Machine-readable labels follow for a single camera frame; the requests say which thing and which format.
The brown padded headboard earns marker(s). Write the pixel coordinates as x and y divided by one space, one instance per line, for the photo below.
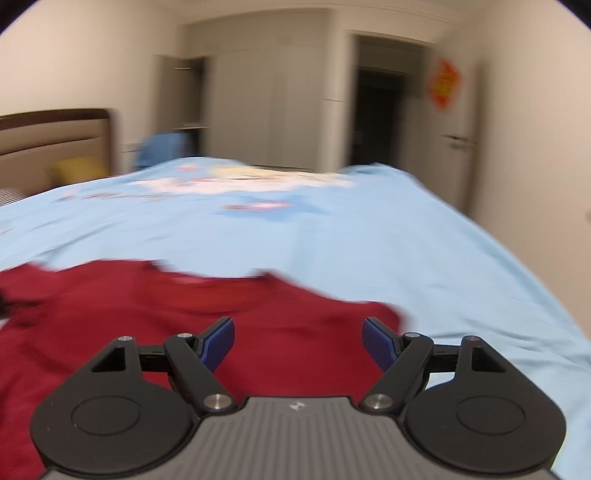
31 142

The light blue cartoon duvet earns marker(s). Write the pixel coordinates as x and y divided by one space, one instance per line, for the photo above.
371 233

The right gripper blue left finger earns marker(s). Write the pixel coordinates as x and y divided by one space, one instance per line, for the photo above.
193 360

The open wardrobe door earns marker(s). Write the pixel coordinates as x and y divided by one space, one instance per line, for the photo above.
173 94

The grey built-in wardrobe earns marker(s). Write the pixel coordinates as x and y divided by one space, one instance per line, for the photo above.
266 87

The blue garment on chair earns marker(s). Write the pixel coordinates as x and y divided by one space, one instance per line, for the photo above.
163 147

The dark red long-sleeve shirt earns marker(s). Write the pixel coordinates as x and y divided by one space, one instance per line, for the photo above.
289 341

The black door handle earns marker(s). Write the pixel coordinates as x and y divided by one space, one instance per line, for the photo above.
459 142

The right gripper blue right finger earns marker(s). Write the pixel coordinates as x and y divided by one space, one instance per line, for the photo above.
403 360

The red fu character decoration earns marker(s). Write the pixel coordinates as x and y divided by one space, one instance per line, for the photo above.
444 84

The checkered pillow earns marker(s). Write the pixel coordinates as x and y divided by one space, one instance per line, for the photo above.
9 195

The olive yellow pillow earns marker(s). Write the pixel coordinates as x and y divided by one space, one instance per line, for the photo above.
78 170

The white bedroom door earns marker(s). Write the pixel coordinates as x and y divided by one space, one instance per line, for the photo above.
443 170

